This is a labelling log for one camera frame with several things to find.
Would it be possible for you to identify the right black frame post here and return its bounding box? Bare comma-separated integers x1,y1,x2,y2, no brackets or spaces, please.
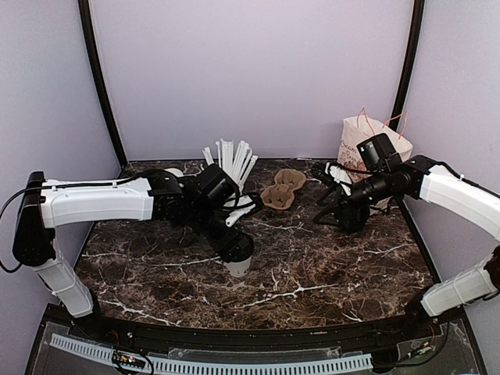
391,0,425,117

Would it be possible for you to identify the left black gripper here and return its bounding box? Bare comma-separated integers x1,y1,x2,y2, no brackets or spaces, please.
185,202,251,263

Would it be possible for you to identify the left black frame post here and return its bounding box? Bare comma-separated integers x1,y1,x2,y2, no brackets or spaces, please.
77,0,128,167

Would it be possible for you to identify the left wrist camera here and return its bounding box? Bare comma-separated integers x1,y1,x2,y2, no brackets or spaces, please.
223,192,263,227

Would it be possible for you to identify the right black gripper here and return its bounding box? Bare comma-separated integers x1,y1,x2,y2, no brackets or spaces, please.
313,169,393,227

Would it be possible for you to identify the brown pulp cup carrier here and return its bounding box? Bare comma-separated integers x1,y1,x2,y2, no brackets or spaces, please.
260,169,306,210

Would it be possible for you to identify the white paper coffee cup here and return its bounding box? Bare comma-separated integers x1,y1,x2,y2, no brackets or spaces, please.
224,255,252,277

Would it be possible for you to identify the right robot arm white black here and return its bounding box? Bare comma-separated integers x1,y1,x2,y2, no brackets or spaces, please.
312,134,499,339

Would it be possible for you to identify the white printed paper bag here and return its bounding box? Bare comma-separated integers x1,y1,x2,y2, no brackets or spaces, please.
337,109,413,184

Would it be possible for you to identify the white slotted cable duct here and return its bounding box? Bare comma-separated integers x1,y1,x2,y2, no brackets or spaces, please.
49,334,373,374

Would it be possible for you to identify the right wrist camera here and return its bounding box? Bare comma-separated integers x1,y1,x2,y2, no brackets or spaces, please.
311,162,352,195

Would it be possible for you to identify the stack of white paper cups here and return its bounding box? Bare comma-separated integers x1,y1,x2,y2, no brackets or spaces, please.
166,168,184,177

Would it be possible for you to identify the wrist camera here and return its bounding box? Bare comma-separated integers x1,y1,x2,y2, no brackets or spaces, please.
311,162,352,195
223,192,263,227

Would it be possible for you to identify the bundle of white wrapped straws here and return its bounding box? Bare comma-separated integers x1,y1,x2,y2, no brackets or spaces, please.
202,138,259,191

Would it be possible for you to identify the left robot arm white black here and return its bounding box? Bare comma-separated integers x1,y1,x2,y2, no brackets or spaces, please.
12,164,260,341

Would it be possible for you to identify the stack of black lids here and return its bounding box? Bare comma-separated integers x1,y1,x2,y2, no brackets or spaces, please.
338,210,370,234

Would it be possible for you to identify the black frame post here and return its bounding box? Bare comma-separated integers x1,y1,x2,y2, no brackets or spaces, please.
77,0,128,167
391,0,425,117

